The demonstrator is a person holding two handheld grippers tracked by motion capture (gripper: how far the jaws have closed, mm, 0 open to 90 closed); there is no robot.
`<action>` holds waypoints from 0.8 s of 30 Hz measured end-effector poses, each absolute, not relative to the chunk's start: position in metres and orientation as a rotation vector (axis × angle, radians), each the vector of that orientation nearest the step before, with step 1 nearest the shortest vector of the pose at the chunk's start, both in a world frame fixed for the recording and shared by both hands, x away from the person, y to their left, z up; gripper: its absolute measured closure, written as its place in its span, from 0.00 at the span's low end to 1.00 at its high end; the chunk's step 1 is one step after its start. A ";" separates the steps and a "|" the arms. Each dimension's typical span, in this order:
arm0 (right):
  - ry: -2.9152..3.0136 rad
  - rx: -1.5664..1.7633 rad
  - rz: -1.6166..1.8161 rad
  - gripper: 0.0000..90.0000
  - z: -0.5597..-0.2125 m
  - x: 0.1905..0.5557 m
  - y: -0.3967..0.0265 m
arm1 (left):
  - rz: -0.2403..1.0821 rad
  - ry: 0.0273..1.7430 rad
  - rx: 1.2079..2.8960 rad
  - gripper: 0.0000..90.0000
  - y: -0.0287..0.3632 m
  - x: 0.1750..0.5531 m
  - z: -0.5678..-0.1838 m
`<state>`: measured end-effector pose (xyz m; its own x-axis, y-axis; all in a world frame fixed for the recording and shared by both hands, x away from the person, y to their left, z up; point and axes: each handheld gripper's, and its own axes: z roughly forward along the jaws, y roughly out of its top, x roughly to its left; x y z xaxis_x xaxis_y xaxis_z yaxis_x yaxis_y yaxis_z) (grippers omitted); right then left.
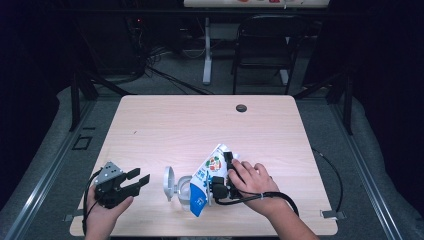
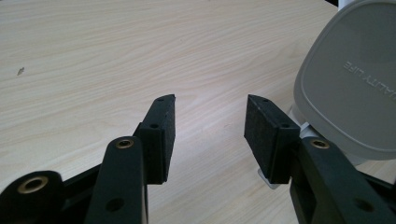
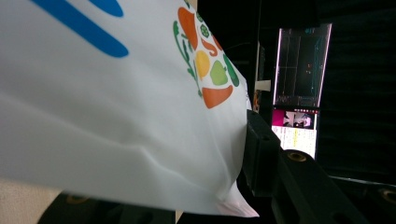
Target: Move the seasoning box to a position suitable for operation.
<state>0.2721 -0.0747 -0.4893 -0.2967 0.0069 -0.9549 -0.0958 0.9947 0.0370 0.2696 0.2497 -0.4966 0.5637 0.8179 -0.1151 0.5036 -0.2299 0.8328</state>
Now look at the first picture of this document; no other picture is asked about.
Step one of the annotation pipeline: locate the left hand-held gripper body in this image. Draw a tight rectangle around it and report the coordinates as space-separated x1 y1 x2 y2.
93 161 134 210

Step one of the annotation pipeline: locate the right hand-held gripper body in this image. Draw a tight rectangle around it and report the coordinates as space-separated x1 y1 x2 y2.
210 175 243 205

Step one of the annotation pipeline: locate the white and blue milk carton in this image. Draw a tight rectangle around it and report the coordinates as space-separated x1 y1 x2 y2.
188 143 241 218

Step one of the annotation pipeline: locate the clear pitcher with white lid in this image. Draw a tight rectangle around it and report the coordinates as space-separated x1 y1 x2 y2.
162 165 201 212

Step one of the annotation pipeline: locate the person's left hand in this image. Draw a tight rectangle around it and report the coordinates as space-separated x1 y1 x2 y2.
84 185 135 235

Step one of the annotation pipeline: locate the person's right hand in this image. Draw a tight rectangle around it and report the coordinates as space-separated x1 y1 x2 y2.
227 158 288 218

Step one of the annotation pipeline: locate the black folding chair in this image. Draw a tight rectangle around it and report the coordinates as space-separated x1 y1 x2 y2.
230 13 309 95

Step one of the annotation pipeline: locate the dark equipment rack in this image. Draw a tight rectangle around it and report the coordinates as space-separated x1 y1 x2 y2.
79 13 146 77

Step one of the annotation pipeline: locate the left hand-held gripper cable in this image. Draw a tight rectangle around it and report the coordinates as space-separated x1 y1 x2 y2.
81 168 104 236

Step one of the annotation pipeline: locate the hand-held gripper cable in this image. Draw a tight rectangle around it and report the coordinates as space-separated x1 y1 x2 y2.
81 168 104 236
213 191 300 218

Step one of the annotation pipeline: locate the grey metal table bracket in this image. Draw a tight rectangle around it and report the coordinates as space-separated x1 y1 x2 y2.
63 209 86 223
319 209 347 220

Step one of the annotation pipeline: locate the right hand-held gripper cable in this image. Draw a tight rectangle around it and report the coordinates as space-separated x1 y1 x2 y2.
213 191 300 218

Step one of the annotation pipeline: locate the aluminium floor rail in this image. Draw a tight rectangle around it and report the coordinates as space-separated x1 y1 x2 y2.
0 98 98 240
328 98 406 240

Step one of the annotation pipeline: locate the black frame post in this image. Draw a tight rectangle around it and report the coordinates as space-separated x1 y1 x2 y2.
69 66 134 133
293 69 354 136

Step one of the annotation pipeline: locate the thick black floor cable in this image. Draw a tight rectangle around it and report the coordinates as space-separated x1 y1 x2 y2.
144 64 214 96

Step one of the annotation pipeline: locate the white floor cable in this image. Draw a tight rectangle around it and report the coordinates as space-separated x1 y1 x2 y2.
181 46 207 60

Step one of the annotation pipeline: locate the thin black cable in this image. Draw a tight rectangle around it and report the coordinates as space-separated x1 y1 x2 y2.
311 147 344 213

